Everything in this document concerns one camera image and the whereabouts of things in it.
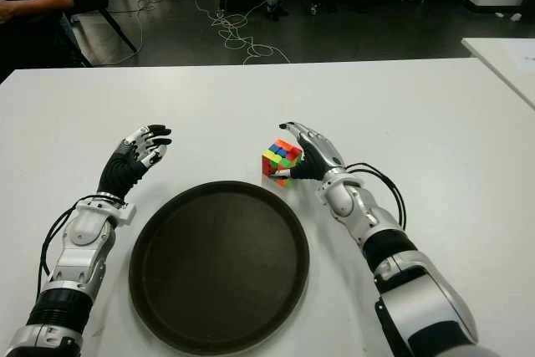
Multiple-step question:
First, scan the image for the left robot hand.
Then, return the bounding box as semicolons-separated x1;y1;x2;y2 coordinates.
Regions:
96;123;173;203

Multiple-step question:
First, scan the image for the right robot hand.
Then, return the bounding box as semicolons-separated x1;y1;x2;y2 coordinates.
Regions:
278;121;348;185

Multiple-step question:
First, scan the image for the multicoloured Rubik's cube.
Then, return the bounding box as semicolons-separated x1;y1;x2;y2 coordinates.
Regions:
261;138;304;187

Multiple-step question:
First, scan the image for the dark brown round plate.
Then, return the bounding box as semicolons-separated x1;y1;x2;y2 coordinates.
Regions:
128;180;311;356

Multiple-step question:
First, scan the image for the seated person in black shirt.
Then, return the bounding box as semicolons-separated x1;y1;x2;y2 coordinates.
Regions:
0;0;84;78

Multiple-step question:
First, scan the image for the white side table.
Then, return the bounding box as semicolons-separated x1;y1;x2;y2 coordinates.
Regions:
461;37;535;110

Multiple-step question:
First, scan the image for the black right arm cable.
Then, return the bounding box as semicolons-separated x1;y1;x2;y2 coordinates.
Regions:
346;162;407;231

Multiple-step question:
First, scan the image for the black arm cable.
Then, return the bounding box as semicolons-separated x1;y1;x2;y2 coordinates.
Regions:
346;162;407;231
36;196;84;291

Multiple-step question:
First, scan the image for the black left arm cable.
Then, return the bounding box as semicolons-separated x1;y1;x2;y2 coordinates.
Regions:
36;196;84;291

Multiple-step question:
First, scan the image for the tangled white floor cable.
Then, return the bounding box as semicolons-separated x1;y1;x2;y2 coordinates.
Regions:
194;0;292;66

